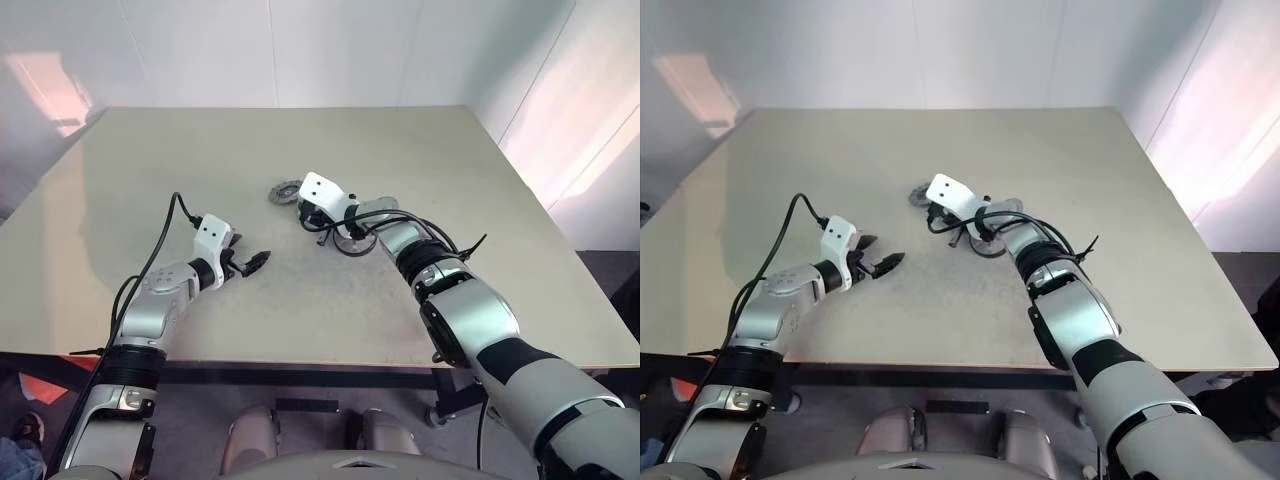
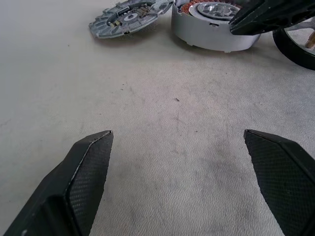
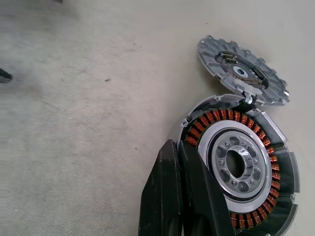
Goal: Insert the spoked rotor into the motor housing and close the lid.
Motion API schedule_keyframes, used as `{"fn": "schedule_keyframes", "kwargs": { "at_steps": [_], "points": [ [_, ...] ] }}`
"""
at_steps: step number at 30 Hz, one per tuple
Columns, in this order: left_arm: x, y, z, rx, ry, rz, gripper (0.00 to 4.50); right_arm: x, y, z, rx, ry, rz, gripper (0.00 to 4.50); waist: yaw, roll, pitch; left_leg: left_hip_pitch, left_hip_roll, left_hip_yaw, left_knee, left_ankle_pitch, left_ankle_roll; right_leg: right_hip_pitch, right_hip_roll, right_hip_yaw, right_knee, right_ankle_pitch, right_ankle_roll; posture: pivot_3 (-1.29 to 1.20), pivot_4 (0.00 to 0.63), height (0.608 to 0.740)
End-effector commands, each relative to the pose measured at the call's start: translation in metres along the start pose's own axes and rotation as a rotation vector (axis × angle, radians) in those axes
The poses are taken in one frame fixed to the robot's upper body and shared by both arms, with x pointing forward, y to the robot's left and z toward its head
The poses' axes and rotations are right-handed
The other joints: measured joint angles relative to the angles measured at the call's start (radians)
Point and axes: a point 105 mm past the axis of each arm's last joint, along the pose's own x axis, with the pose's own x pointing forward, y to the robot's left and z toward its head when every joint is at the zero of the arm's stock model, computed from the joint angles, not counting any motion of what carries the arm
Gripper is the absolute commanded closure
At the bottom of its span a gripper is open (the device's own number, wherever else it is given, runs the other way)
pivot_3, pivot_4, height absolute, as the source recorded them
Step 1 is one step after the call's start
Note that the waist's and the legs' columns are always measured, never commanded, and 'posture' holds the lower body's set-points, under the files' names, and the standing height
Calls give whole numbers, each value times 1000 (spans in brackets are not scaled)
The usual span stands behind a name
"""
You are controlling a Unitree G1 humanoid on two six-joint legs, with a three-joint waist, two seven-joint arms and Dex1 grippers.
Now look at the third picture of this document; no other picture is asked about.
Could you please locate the silver spoked rotor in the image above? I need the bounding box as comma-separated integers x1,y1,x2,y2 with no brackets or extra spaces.
198,122,274,205

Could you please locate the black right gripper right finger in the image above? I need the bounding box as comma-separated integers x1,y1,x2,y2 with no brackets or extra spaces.
177,140,235,236

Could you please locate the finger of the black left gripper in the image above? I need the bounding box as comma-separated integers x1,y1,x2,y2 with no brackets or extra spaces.
0,68,13,85

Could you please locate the motor housing with copper coils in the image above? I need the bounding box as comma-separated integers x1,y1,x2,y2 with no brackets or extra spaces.
181,93,301,236

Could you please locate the silver finned motor lid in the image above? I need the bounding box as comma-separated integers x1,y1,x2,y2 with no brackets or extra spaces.
196,34,291,107

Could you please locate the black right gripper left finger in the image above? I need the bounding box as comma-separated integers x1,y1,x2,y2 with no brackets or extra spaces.
139,139,184,236

